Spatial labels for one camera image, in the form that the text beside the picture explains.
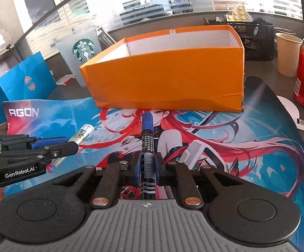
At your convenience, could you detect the beige paper cup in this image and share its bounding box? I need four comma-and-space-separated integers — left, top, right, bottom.
275, 33, 303, 78

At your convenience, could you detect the orange cardboard box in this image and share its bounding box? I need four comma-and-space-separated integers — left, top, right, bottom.
79, 24, 245, 112

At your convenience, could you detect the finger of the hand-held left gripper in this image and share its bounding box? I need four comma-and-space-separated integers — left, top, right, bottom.
0, 134, 69, 151
2, 141, 79, 165

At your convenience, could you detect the blue black marker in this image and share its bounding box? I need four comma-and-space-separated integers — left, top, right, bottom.
140, 112, 158, 200

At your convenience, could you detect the printed anime desk mat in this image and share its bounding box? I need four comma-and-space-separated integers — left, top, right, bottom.
2, 76, 304, 247

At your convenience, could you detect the grey round container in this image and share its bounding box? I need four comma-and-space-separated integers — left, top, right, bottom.
274, 27, 297, 35

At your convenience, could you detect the white round paper card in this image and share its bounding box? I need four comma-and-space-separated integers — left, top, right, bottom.
276, 95, 304, 132

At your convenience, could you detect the white printed lighter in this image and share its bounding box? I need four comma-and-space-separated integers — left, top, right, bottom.
53, 124, 94, 166

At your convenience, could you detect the black flat box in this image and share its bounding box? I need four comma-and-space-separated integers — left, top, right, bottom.
96, 26, 117, 50

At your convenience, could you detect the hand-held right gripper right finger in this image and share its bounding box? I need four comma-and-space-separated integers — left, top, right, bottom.
155, 154, 244, 208

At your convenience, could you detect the white red paper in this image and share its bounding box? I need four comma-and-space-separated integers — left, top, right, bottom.
54, 75, 77, 86

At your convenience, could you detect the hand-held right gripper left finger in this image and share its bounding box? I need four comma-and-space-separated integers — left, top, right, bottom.
52, 152, 143, 208

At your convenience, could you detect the blue paper bag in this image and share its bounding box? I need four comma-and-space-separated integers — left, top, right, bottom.
0, 51, 57, 126

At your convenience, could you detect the frosted cup with green logo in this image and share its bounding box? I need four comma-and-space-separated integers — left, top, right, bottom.
54, 25, 102, 88

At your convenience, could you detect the black mesh organizer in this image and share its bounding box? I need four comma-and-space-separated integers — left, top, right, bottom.
204, 17, 275, 61

